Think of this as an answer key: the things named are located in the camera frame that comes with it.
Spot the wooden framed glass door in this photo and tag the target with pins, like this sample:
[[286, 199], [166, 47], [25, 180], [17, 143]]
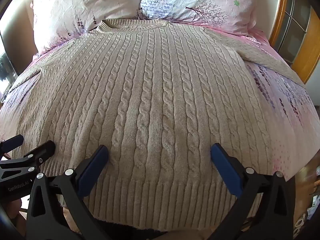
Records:
[[312, 42]]

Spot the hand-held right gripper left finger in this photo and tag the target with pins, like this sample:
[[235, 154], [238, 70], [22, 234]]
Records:
[[93, 172]]

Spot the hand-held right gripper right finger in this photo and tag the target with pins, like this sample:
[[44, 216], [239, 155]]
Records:
[[226, 170]]

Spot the pink tree print bed sheet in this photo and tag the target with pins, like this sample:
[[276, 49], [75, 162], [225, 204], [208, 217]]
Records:
[[287, 120]]

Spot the blue flower tree print pillow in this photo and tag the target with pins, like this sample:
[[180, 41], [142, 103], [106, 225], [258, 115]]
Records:
[[200, 2]]

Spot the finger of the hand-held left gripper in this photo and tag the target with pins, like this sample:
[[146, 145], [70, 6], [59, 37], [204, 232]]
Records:
[[13, 141], [41, 152]]

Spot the pale pink floral pillow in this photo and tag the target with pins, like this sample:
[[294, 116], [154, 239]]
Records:
[[75, 10]]

